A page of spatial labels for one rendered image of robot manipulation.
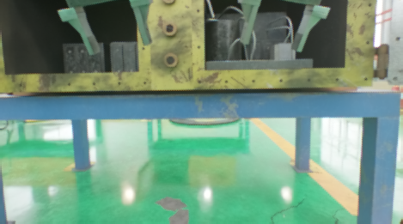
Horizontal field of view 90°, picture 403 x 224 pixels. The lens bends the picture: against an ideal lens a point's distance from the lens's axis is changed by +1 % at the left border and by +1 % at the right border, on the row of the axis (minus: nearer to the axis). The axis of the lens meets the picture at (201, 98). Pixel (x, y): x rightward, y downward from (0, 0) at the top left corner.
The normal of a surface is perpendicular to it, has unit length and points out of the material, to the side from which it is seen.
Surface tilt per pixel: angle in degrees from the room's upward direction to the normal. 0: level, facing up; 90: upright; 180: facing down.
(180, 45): 90
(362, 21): 90
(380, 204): 90
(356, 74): 90
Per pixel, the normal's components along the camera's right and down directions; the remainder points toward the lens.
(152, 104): -0.05, 0.09
